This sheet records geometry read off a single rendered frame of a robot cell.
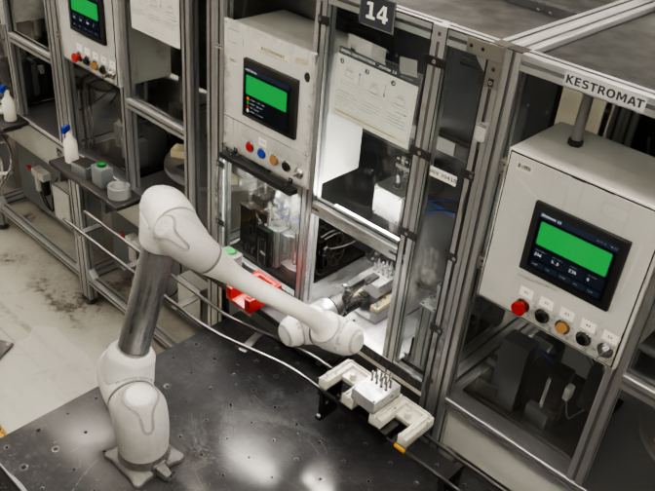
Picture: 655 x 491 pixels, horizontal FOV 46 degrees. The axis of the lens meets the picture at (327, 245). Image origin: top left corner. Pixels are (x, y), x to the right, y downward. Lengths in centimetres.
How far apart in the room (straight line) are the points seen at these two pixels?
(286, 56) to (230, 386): 115
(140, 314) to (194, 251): 37
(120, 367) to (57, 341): 164
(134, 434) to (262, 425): 47
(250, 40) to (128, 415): 122
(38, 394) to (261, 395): 139
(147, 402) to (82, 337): 177
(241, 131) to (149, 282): 67
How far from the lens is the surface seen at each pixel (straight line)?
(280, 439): 262
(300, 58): 240
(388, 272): 270
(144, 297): 236
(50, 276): 456
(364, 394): 244
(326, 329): 232
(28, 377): 394
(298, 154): 251
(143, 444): 242
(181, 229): 208
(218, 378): 282
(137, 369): 249
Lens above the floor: 261
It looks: 33 degrees down
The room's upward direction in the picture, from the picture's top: 6 degrees clockwise
